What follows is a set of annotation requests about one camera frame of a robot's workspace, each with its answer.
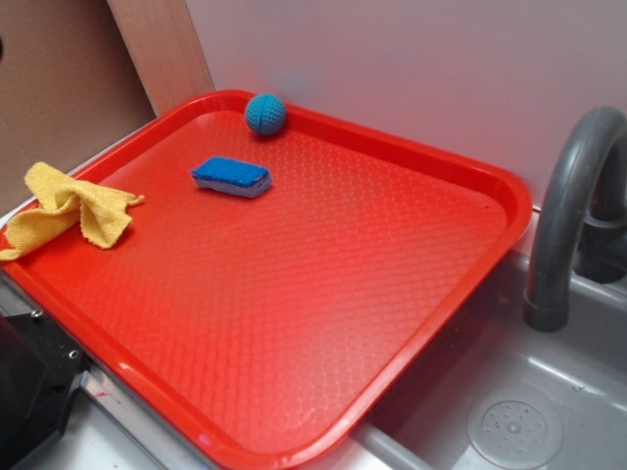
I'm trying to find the blue dimpled ball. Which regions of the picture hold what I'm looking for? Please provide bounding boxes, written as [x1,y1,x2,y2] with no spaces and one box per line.
[244,94,287,137]

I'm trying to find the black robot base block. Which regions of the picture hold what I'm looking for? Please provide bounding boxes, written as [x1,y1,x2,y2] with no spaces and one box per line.
[1,314,85,469]

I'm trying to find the grey curved faucet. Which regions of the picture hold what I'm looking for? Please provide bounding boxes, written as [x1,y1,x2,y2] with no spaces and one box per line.
[524,107,626,332]

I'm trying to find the grey plastic sink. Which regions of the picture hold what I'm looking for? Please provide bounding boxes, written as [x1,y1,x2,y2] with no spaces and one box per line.
[352,252,627,470]

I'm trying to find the yellow cloth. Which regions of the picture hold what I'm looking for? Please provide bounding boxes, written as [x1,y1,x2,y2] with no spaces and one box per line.
[1,163,145,262]

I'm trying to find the red plastic tray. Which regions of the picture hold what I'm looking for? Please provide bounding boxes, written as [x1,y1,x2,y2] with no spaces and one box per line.
[4,91,532,469]

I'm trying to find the blue sponge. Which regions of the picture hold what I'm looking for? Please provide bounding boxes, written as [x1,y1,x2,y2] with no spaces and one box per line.
[190,157,273,199]

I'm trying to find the wooden board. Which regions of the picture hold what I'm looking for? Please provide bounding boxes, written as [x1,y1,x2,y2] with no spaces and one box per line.
[108,0,215,116]

